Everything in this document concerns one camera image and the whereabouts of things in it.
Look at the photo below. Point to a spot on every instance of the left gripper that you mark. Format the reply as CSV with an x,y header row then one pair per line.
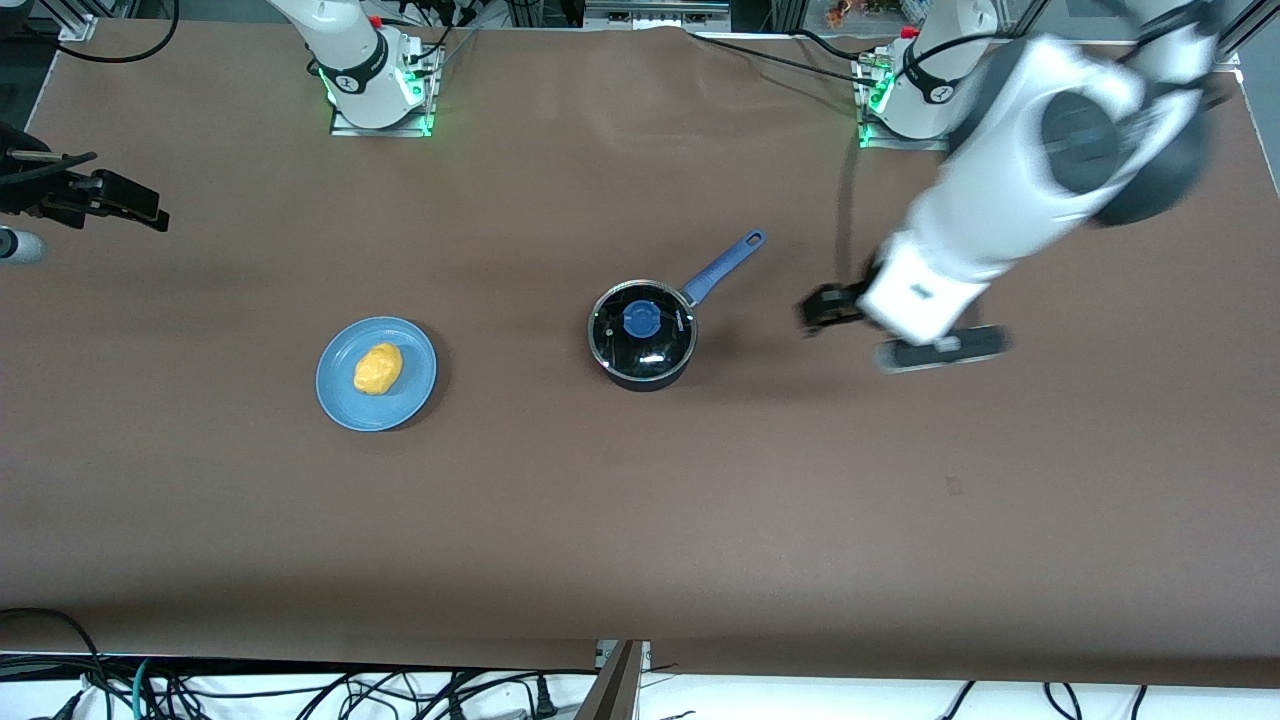
x,y
838,303

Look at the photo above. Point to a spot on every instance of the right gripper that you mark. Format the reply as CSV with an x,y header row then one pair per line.
x,y
52,192

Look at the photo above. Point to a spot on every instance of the glass lid with blue knob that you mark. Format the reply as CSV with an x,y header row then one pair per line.
x,y
640,320

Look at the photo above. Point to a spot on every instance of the yellow potato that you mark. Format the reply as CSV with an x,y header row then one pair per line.
x,y
378,370

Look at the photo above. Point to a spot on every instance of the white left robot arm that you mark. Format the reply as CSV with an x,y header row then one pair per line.
x,y
1020,170

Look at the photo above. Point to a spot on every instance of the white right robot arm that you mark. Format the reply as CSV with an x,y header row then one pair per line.
x,y
350,40

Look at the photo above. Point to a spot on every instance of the brown table cover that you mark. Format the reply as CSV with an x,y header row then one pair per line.
x,y
640,520

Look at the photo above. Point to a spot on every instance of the colourful small toys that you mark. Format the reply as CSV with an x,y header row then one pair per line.
x,y
850,12

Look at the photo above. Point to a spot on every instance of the blue plate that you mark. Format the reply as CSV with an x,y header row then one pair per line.
x,y
405,345

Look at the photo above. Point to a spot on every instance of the silver black equipment box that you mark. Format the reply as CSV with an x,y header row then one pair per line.
x,y
655,12

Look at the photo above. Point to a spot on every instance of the aluminium profile bar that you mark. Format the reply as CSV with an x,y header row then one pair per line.
x,y
615,685

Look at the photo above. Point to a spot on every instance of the aluminium frame corner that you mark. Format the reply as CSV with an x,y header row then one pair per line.
x,y
75,20

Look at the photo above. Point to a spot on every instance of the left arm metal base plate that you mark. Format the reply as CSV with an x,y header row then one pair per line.
x,y
872,90

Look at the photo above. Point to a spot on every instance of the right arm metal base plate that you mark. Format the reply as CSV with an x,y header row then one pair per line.
x,y
425,110

